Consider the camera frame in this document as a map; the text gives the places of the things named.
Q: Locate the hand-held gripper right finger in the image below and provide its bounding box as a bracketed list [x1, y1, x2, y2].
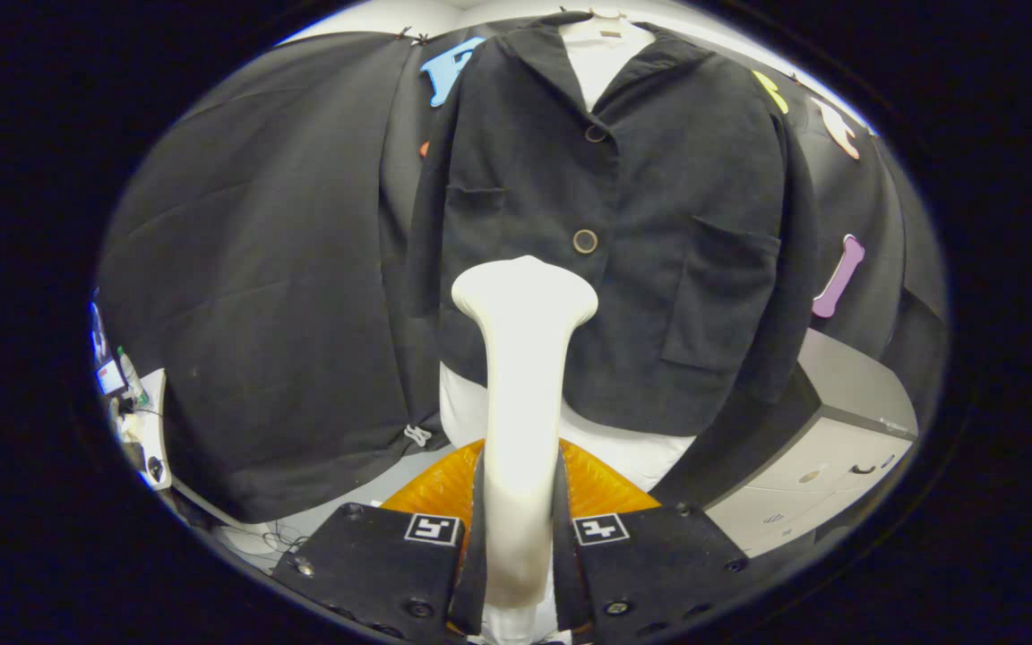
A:
[555, 437, 754, 644]

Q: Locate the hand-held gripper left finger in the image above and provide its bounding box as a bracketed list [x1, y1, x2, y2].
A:
[271, 439, 490, 645]

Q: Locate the white shirt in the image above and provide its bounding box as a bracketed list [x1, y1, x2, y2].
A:
[438, 18, 698, 492]

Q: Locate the white garment steamer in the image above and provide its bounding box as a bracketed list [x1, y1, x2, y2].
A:
[451, 255, 599, 644]

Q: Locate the black suit jacket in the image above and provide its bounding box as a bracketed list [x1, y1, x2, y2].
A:
[407, 11, 820, 437]

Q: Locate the grey cabinet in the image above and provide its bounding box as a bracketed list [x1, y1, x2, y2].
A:
[704, 327, 920, 556]

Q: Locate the black backdrop cloth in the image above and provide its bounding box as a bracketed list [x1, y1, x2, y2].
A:
[95, 13, 949, 525]

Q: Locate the green capped bottle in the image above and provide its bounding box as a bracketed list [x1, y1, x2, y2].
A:
[116, 347, 146, 406]

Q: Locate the black floor cable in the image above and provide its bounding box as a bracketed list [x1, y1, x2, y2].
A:
[220, 522, 308, 558]

